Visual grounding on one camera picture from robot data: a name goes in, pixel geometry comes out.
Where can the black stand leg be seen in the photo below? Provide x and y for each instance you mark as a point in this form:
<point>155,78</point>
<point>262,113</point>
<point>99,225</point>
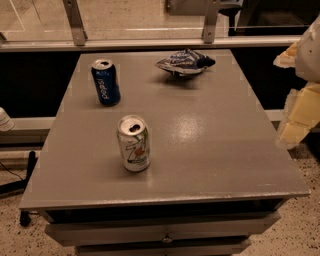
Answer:
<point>20,186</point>

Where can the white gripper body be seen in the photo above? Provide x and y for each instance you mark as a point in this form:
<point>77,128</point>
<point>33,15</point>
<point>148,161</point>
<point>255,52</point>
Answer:
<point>310,55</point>

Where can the metal railing bracket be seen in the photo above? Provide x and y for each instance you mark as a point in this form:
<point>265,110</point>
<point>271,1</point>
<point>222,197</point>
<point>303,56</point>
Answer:
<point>210,21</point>
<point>75,22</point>

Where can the grey drawer cabinet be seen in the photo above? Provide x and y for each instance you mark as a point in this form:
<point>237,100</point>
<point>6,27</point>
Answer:
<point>215,176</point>

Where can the left metal railing bracket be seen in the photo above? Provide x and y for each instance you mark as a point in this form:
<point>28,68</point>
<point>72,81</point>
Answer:
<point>75,22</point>

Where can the blue pepsi can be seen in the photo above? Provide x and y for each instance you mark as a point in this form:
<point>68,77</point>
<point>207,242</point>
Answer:
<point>105,79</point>

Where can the crumpled blue chip bag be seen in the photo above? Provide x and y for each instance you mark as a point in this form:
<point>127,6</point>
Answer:
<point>186,62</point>

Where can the white green 7up can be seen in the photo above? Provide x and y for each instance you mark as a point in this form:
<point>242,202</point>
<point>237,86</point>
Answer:
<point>133,139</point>

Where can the right metal railing bracket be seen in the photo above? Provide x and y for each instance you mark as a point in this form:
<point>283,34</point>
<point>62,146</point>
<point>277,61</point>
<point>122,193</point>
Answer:
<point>210,21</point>

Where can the white object at left edge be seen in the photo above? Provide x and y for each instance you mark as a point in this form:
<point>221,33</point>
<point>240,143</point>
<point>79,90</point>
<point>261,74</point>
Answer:
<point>6,123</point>

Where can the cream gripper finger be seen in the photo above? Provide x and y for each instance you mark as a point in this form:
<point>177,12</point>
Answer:
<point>287,58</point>
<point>301,113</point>

